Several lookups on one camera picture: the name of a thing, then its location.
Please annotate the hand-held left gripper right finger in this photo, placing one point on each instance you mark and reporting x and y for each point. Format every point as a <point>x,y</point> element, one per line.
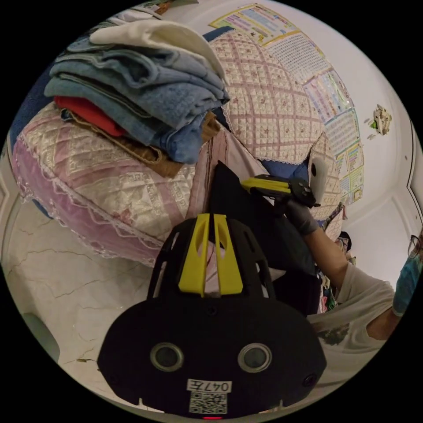
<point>228,271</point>

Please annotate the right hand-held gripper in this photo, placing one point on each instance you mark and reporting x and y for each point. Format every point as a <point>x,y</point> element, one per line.
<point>302,191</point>

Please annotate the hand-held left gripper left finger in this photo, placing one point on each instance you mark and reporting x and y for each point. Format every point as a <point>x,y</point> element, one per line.
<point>195,264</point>

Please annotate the black pants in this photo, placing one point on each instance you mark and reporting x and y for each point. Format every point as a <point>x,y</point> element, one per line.
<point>251,224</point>

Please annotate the person's right forearm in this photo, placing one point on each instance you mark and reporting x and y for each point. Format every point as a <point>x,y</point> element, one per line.
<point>325,254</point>

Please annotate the person's right hand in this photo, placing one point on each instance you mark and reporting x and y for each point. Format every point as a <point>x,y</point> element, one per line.
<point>304,218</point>

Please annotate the checked quilted cushion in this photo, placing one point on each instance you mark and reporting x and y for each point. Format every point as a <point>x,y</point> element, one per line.
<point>271,99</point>

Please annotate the bed with pink quilted cover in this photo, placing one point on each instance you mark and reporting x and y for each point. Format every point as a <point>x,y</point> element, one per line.
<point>99,185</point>

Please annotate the person's body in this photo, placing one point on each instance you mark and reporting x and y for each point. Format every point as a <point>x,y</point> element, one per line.
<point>358,297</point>

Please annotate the pile of clothes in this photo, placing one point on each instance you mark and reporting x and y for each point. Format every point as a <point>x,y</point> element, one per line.
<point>148,96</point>

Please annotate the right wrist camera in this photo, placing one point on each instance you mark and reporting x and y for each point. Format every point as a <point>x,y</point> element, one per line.
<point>320,175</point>

